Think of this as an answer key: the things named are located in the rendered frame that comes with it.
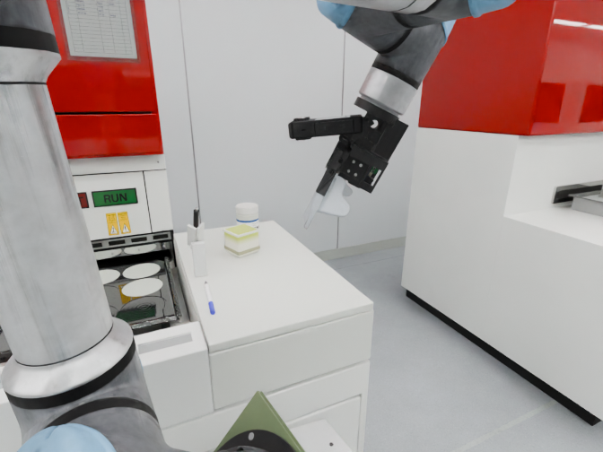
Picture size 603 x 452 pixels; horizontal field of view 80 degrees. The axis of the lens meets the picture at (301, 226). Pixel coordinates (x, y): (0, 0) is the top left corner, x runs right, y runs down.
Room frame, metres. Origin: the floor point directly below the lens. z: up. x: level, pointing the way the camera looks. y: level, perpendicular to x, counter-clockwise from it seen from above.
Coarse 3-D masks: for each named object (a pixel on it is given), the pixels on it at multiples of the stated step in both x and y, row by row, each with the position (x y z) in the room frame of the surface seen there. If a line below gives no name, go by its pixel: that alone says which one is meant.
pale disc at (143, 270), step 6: (144, 264) 0.99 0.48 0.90; (150, 264) 0.99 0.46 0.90; (126, 270) 0.95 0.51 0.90; (132, 270) 0.95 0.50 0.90; (138, 270) 0.95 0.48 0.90; (144, 270) 0.95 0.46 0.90; (150, 270) 0.95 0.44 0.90; (156, 270) 0.95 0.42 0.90; (126, 276) 0.91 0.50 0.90; (132, 276) 0.91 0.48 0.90; (138, 276) 0.91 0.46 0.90; (144, 276) 0.91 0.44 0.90
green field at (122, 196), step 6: (102, 192) 1.01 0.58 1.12; (108, 192) 1.02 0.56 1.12; (114, 192) 1.02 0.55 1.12; (120, 192) 1.03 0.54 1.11; (126, 192) 1.04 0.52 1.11; (132, 192) 1.04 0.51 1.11; (96, 198) 1.00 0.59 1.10; (102, 198) 1.01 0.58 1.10; (108, 198) 1.02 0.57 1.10; (114, 198) 1.02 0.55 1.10; (120, 198) 1.03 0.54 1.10; (126, 198) 1.03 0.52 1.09; (132, 198) 1.04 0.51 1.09; (96, 204) 1.00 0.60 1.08; (102, 204) 1.01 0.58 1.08; (108, 204) 1.01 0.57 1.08
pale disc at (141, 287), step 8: (136, 280) 0.88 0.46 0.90; (144, 280) 0.88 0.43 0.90; (152, 280) 0.88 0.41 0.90; (160, 280) 0.88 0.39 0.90; (128, 288) 0.84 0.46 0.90; (136, 288) 0.84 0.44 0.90; (144, 288) 0.84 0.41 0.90; (152, 288) 0.84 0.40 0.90; (160, 288) 0.84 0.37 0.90; (136, 296) 0.80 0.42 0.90
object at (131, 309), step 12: (132, 264) 0.99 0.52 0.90; (156, 264) 0.99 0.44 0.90; (120, 276) 0.91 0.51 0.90; (156, 276) 0.91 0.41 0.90; (108, 288) 0.84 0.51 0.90; (120, 288) 0.84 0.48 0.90; (168, 288) 0.84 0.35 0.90; (108, 300) 0.77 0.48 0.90; (120, 300) 0.77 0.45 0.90; (132, 300) 0.78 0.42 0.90; (144, 300) 0.78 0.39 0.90; (156, 300) 0.78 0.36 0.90; (168, 300) 0.77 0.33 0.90; (120, 312) 0.72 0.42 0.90; (132, 312) 0.72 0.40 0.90; (144, 312) 0.72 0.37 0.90; (156, 312) 0.72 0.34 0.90; (168, 312) 0.72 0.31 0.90; (0, 336) 0.63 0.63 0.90; (0, 348) 0.59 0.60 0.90
